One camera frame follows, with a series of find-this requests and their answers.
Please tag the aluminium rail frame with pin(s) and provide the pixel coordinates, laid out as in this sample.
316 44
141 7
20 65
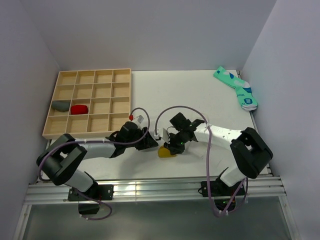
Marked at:
157 199

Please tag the wooden compartment tray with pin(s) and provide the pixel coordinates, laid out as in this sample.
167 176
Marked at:
106 93

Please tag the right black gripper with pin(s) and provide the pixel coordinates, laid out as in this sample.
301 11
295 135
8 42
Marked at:
174 149

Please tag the rolled grey sock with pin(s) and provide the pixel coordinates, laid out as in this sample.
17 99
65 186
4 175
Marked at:
61 106

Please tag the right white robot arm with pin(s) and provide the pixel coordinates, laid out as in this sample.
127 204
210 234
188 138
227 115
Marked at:
251 153

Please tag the yellow sock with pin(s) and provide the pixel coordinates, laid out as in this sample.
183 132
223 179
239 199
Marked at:
165 153

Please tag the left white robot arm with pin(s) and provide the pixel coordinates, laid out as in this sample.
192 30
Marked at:
61 160

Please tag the rolled red sock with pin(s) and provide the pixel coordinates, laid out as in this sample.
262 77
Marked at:
79 109

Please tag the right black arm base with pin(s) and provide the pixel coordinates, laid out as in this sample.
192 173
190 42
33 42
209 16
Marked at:
219 189

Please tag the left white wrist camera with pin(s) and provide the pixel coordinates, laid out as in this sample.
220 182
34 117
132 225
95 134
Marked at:
136 119

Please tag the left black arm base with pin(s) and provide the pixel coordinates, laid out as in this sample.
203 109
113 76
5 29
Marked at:
91 201

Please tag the mint green patterned sock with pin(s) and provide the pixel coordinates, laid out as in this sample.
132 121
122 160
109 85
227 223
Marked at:
242 88

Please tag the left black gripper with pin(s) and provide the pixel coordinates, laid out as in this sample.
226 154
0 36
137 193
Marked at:
148 142

